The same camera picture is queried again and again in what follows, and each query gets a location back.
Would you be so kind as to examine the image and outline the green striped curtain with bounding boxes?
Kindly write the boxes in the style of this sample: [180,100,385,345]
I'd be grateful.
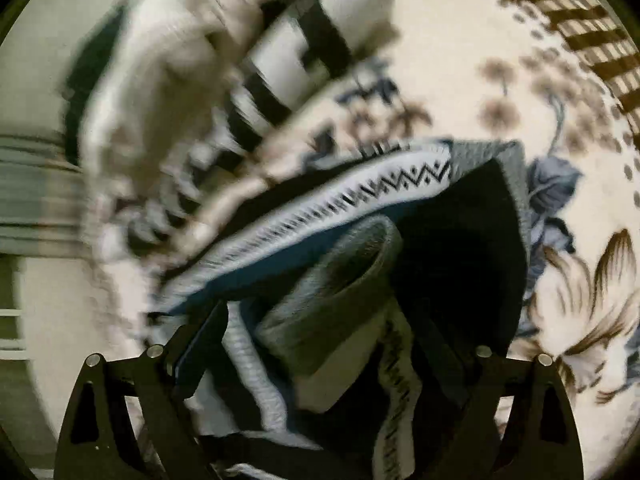
[1,125,86,258]

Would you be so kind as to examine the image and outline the black grey striped sweater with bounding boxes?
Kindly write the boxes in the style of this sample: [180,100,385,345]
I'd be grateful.
[154,140,530,479]

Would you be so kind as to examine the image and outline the dark green velvet duvet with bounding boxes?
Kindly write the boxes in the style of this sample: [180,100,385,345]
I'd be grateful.
[61,3,127,167]

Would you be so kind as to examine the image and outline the folded white clothes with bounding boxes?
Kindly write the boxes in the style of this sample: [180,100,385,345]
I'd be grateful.
[79,0,267,195]

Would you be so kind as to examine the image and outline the black white FUSION garment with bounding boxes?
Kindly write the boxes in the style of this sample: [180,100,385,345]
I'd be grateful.
[126,0,393,257]

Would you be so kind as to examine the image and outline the floral bed blanket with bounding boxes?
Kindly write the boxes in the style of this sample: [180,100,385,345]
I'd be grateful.
[89,0,640,480]

